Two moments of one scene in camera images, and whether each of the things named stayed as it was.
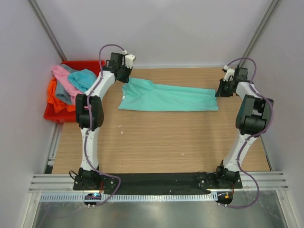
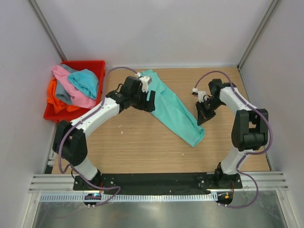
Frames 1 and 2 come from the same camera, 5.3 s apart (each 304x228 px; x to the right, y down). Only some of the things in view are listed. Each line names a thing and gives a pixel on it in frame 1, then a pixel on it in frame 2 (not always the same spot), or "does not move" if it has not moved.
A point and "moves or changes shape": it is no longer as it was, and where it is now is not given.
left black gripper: [126, 80] → [147, 106]
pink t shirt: [61, 76] does not move
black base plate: [194, 183] does not move
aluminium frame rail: [53, 183] does not move
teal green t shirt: [139, 94] moves or changes shape
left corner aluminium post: [48, 30] does not move
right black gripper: [221, 93] → [203, 115]
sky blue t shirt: [83, 80] does not move
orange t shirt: [58, 105] does not move
